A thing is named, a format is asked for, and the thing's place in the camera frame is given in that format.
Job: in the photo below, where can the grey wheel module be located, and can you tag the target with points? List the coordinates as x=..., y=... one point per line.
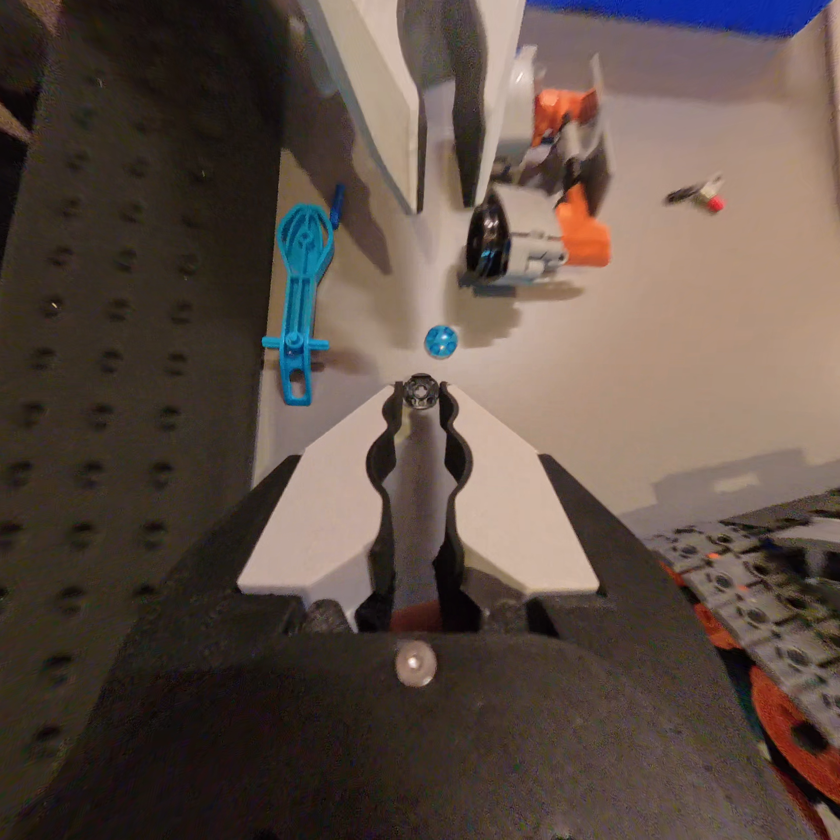
x=525, y=216

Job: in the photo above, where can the blue storage bin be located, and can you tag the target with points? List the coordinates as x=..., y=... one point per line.
x=656, y=13

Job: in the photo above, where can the grey orange tracked toy robot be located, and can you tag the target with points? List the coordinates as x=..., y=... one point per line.
x=754, y=590

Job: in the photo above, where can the translucent blue round toy stud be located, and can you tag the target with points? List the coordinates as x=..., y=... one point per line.
x=441, y=341

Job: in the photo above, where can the light blue toy frame piece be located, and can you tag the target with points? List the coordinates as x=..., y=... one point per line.
x=294, y=341

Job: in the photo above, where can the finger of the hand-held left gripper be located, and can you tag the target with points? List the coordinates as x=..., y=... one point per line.
x=505, y=65
x=374, y=85

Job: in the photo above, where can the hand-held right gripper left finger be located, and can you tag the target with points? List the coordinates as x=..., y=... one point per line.
x=315, y=525

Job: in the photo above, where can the small blue toy pin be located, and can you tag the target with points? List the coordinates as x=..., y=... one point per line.
x=338, y=207

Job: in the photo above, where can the person's right hand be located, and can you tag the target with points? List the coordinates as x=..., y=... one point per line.
x=417, y=620

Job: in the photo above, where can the black round toy piece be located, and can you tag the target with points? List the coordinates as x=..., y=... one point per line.
x=420, y=392

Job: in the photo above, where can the small black white red connector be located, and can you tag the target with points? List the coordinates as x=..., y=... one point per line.
x=709, y=190

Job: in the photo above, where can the black perforated mat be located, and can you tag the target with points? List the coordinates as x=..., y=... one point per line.
x=131, y=328

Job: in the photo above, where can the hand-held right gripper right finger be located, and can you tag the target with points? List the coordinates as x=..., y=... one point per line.
x=518, y=525

